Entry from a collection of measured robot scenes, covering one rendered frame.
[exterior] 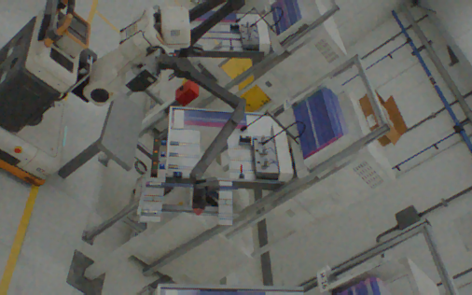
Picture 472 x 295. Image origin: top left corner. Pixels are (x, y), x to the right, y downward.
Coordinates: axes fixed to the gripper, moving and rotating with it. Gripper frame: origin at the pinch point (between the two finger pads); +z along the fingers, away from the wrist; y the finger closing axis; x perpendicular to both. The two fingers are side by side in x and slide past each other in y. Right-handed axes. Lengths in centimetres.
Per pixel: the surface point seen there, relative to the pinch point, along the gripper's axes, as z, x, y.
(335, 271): 4, -67, -33
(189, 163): 11, 7, 54
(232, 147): 11, -19, 73
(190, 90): 11, 10, 140
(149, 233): 25.0, 26.7, 8.4
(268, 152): 7, -41, 63
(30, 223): 34, 97, 21
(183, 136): 9, 12, 79
